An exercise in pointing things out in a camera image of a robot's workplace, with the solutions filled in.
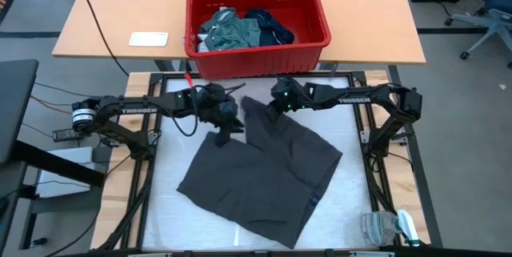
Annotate long black cable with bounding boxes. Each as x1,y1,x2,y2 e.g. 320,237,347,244
71,0,130,78

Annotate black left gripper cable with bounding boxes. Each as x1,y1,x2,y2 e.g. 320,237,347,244
170,88,201,138

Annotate red plastic bin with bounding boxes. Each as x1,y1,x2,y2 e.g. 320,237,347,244
184,0,332,81

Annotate dark grey shorts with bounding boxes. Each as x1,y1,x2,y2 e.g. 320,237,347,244
176,95,344,250

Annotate clear spray bottle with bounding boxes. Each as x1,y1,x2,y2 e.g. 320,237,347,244
361,208,421,248

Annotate light wooden desk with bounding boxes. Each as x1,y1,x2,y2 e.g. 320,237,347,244
51,0,427,66

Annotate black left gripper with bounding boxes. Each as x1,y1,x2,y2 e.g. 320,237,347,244
194,82,246,149

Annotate green patterned shorts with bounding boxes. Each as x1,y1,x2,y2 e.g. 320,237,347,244
198,7,262,53

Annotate white box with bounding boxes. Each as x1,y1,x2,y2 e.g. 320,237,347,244
35,147,99,199

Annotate black power adapter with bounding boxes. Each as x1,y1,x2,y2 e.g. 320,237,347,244
53,128,84,143

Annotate navy patterned garment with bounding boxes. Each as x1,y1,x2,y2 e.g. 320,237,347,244
244,7,296,48

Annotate blue office chair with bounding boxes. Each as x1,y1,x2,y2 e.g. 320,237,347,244
444,0,512,70

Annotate black aluminium table frame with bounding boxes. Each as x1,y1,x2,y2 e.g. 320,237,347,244
95,70,405,252

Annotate black stand bar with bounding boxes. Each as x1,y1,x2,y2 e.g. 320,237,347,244
11,140,107,188

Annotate black flat screen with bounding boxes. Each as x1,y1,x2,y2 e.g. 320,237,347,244
0,59,40,166

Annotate white rectangular card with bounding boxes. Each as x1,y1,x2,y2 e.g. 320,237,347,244
128,31,170,48

